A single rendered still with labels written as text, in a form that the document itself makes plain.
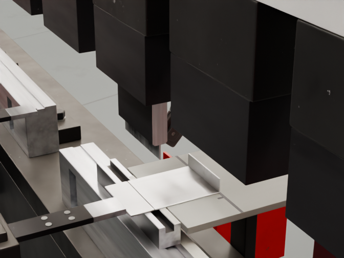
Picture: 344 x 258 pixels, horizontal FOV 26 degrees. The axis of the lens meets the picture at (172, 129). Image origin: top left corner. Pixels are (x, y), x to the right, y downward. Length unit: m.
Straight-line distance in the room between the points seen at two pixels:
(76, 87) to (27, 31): 1.11
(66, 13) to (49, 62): 3.50
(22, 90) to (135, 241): 0.56
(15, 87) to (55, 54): 3.20
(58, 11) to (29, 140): 0.39
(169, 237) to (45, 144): 0.51
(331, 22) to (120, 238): 0.57
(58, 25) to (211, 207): 0.33
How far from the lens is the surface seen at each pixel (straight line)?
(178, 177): 1.03
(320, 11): 0.53
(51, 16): 1.07
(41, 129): 1.37
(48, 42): 4.87
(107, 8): 0.87
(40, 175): 1.32
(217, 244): 1.12
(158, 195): 0.99
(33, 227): 0.93
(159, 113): 0.88
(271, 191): 1.01
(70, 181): 1.17
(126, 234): 0.98
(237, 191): 1.00
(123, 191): 1.00
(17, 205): 1.42
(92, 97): 3.97
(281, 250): 1.48
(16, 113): 1.25
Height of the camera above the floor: 1.49
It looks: 25 degrees down
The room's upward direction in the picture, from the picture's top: straight up
